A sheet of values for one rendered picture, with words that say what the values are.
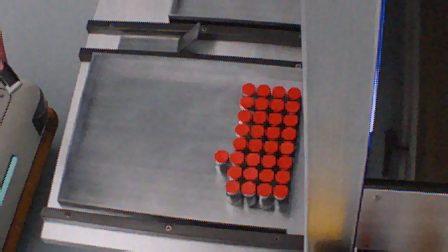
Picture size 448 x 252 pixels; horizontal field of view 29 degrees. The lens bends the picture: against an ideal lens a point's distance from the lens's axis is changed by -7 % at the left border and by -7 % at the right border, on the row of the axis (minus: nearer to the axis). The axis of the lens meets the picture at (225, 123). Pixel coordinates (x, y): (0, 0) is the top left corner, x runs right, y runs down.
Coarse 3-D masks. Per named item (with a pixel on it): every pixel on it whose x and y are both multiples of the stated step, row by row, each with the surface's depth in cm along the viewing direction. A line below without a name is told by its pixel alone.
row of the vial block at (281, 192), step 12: (288, 96) 133; (300, 96) 132; (288, 108) 131; (300, 108) 135; (288, 120) 130; (288, 132) 130; (288, 144) 129; (288, 156) 128; (288, 168) 127; (276, 180) 126; (288, 180) 126; (276, 192) 125; (288, 192) 129; (276, 204) 127; (288, 204) 128
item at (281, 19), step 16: (176, 0) 147; (192, 0) 148; (208, 0) 148; (224, 0) 147; (240, 0) 147; (256, 0) 147; (272, 0) 147; (288, 0) 146; (176, 16) 143; (192, 16) 142; (208, 16) 142; (224, 16) 142; (240, 16) 146; (256, 16) 145; (272, 16) 145; (288, 16) 145
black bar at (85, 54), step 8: (80, 48) 143; (88, 48) 143; (96, 48) 143; (80, 56) 143; (88, 56) 142; (160, 56) 141; (168, 56) 141; (176, 56) 141; (184, 56) 141; (192, 56) 140; (200, 56) 140; (208, 56) 140; (216, 56) 140; (224, 56) 140; (232, 56) 140; (240, 56) 140; (264, 64) 139; (272, 64) 138; (280, 64) 138; (288, 64) 138; (296, 64) 138
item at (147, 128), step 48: (96, 96) 141; (144, 96) 140; (192, 96) 139; (240, 96) 138; (96, 144) 137; (144, 144) 136; (192, 144) 135; (96, 192) 133; (144, 192) 132; (192, 192) 131
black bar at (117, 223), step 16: (48, 208) 130; (80, 224) 130; (96, 224) 128; (112, 224) 128; (128, 224) 128; (144, 224) 128; (160, 224) 127; (176, 224) 127; (192, 240) 128; (208, 240) 127; (224, 240) 126; (240, 240) 125; (256, 240) 125; (272, 240) 125; (288, 240) 125; (304, 240) 124
